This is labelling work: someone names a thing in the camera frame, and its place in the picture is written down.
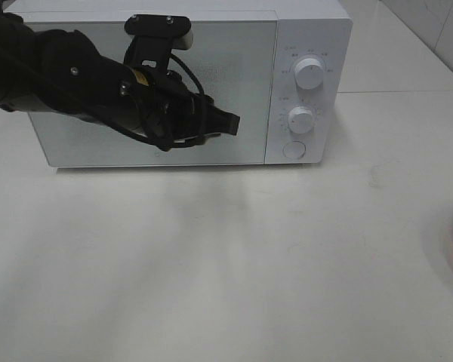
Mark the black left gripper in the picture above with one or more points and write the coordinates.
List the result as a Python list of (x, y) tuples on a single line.
[(171, 116)]

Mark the round white door button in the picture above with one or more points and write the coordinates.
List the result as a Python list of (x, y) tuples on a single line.
[(294, 150)]

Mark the white timer knob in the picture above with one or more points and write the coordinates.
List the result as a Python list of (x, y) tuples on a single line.
[(301, 120)]

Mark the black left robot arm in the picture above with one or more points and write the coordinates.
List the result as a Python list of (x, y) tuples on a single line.
[(63, 72)]

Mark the white microwave oven body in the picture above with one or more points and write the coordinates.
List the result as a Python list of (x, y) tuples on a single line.
[(303, 28)]

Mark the upper white power knob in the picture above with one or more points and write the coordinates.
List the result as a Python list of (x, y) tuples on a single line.
[(309, 72)]

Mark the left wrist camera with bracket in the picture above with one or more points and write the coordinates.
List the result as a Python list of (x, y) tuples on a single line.
[(154, 37)]

